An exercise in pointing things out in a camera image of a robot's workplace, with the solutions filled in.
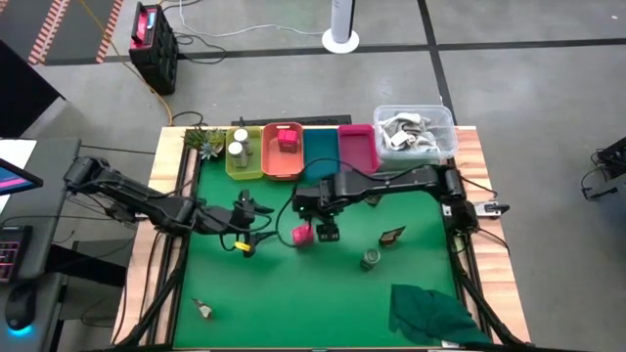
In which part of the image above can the black partition panel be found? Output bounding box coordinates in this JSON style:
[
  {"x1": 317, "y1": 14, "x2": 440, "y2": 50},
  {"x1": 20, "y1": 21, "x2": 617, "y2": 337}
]
[{"x1": 0, "y1": 38, "x2": 67, "y2": 140}]

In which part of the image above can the red lid spice tin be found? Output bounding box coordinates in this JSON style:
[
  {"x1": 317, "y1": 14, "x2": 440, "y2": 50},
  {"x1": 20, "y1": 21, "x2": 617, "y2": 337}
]
[{"x1": 277, "y1": 128, "x2": 300, "y2": 154}]

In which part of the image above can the green lid spice jar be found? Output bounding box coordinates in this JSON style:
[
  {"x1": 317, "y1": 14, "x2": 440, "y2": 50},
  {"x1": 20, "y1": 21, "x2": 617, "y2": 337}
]
[{"x1": 360, "y1": 247, "x2": 382, "y2": 272}]

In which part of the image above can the brown spice pouch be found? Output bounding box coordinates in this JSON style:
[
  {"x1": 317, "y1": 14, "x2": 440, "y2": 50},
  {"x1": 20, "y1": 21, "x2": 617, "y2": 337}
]
[
  {"x1": 191, "y1": 297, "x2": 214, "y2": 321},
  {"x1": 379, "y1": 225, "x2": 407, "y2": 248}
]

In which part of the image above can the black keyboard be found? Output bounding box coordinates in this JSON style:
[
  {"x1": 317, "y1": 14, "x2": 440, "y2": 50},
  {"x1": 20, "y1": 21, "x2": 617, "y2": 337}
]
[{"x1": 0, "y1": 225, "x2": 33, "y2": 285}]

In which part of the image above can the pink cube block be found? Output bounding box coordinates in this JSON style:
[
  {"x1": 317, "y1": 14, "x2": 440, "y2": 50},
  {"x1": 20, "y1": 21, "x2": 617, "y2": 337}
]
[{"x1": 291, "y1": 223, "x2": 315, "y2": 248}]

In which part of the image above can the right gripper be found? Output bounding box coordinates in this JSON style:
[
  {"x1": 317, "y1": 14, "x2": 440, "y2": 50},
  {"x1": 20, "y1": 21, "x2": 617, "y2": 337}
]
[{"x1": 291, "y1": 184, "x2": 341, "y2": 243}]

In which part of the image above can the clear plastic storage box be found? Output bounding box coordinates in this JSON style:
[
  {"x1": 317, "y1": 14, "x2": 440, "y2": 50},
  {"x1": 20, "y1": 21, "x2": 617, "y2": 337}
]
[{"x1": 373, "y1": 104, "x2": 460, "y2": 170}]

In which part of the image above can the white tower fan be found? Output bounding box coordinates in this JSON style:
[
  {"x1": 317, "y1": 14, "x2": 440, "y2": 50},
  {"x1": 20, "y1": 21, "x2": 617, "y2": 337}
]
[{"x1": 321, "y1": 0, "x2": 361, "y2": 55}]

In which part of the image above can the white cable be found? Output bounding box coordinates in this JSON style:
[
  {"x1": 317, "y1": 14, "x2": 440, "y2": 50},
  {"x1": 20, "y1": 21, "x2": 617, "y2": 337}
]
[{"x1": 177, "y1": 0, "x2": 327, "y2": 40}]

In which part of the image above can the black computer mouse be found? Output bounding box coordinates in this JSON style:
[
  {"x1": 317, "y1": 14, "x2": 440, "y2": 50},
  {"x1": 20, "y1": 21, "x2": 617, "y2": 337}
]
[{"x1": 4, "y1": 282, "x2": 38, "y2": 338}]

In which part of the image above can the white paper sheet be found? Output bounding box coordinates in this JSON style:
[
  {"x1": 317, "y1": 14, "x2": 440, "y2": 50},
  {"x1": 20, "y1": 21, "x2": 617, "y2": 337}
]
[{"x1": 0, "y1": 139, "x2": 38, "y2": 170}]

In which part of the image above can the pink plastic bin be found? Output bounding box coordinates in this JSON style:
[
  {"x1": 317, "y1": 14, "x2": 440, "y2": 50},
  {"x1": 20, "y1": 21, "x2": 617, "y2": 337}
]
[{"x1": 337, "y1": 123, "x2": 382, "y2": 175}]

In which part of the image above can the black floor cable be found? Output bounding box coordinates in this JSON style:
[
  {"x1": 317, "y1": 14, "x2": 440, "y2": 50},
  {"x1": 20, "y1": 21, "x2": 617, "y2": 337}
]
[{"x1": 173, "y1": 31, "x2": 229, "y2": 66}]

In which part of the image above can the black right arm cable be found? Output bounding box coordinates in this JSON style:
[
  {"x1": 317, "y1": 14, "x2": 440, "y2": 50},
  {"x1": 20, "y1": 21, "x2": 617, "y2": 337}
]
[{"x1": 275, "y1": 156, "x2": 353, "y2": 249}]

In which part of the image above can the orange plastic bin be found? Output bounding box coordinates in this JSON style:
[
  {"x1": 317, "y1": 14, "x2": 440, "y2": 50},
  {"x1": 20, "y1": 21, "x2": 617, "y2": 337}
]
[{"x1": 260, "y1": 121, "x2": 305, "y2": 182}]

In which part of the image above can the dark green cloth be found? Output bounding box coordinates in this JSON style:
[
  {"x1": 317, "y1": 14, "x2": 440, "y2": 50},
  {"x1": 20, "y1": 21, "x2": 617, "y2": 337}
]
[{"x1": 388, "y1": 284, "x2": 493, "y2": 346}]

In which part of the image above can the potted succulent plant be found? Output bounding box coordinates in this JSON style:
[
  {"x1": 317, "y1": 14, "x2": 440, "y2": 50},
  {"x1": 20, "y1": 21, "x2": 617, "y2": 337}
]
[{"x1": 182, "y1": 125, "x2": 228, "y2": 161}]

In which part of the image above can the white power strip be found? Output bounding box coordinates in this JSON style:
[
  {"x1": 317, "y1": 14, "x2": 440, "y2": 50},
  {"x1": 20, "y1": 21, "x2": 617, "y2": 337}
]
[{"x1": 469, "y1": 199, "x2": 511, "y2": 218}]

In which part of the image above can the crumpled grey cloth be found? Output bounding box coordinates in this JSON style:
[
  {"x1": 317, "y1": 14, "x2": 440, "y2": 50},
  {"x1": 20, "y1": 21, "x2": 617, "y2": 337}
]
[{"x1": 380, "y1": 111, "x2": 441, "y2": 155}]

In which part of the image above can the tilted tablet screen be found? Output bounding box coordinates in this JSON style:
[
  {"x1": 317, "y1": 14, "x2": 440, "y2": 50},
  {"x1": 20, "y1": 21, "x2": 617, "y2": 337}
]
[{"x1": 0, "y1": 157, "x2": 45, "y2": 198}]

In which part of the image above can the black equipment with cables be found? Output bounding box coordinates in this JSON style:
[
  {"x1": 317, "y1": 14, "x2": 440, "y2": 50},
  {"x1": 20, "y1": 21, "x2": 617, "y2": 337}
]
[{"x1": 580, "y1": 136, "x2": 626, "y2": 201}]

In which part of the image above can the blue plastic bin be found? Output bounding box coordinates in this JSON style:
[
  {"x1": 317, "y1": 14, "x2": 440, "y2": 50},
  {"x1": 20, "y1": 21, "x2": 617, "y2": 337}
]
[{"x1": 302, "y1": 127, "x2": 341, "y2": 183}]

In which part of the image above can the yellow-green plastic bin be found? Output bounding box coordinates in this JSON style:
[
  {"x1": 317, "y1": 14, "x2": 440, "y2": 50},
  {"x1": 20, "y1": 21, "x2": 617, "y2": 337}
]
[{"x1": 225, "y1": 125, "x2": 265, "y2": 182}]

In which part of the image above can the red and black toolbox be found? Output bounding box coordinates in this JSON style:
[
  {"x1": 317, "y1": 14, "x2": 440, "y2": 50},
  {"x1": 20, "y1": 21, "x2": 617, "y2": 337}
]
[{"x1": 128, "y1": 1, "x2": 179, "y2": 96}]

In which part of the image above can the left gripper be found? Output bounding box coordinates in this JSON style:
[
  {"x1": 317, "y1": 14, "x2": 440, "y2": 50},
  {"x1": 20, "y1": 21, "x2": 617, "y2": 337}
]
[{"x1": 193, "y1": 189, "x2": 279, "y2": 259}]

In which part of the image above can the yellow cable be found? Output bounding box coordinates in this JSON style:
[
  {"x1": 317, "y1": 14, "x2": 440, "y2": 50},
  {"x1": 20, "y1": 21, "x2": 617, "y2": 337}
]
[{"x1": 76, "y1": 0, "x2": 175, "y2": 127}]

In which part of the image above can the green table mat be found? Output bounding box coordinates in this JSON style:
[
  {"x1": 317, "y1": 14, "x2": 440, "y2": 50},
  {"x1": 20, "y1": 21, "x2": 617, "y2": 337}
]
[{"x1": 173, "y1": 155, "x2": 459, "y2": 349}]

